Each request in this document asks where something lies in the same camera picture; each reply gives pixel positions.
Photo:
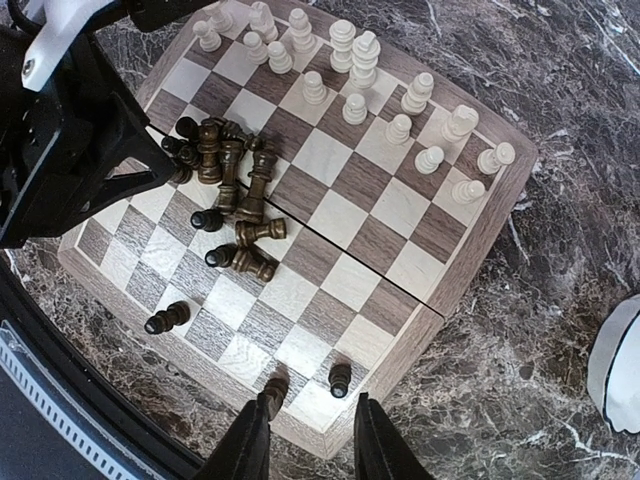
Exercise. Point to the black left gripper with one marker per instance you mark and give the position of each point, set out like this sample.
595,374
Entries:
72,149

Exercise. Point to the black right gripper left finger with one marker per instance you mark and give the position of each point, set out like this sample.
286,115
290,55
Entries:
244,451

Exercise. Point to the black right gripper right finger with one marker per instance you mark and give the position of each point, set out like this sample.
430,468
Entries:
380,452

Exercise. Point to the dark chess piece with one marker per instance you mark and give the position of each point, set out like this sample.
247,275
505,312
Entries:
275,390

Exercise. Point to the dark pawn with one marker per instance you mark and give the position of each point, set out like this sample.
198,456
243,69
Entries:
339,380
176,314
210,220

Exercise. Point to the pile of dark chess pieces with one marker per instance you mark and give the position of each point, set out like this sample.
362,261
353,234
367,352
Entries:
240,165

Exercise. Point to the wooden chess board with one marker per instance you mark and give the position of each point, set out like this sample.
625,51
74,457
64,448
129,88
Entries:
376,257

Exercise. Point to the white pawn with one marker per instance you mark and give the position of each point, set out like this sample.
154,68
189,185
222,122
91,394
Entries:
467,191
314,91
428,160
398,129
256,49
280,61
208,38
355,110

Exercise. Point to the white rook far left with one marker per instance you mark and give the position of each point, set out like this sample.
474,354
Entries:
219,17

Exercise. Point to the white knight left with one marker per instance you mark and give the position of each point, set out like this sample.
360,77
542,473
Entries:
262,21

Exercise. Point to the white knight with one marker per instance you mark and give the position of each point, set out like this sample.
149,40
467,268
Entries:
262,21
461,122

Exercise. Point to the white bishop left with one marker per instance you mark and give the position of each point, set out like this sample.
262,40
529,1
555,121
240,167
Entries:
303,39

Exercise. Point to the white bishop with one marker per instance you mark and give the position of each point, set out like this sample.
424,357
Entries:
303,39
419,91

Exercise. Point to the white scalloped bowl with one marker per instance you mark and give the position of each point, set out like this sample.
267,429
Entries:
613,368

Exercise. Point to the white king piece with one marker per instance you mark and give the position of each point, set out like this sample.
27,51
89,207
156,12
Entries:
365,52

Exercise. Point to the white bishop right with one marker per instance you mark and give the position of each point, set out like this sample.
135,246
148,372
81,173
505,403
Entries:
419,91

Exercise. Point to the white knight right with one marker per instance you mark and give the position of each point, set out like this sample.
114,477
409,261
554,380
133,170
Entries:
461,122

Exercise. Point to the black front rail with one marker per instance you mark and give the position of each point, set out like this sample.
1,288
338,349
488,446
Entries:
28,447

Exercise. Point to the white slotted cable duct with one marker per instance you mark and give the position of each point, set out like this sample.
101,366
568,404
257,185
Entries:
36,389

